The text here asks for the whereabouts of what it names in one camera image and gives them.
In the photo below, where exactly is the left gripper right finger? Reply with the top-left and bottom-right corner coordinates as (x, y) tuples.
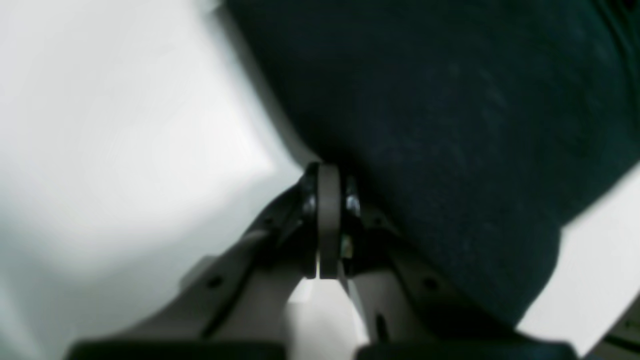
(340, 175), (576, 360)

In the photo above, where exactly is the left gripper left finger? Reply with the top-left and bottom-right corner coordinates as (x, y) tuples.
(66, 162), (342, 360)

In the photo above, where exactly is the black T-shirt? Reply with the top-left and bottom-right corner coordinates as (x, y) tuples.
(226, 0), (639, 326)

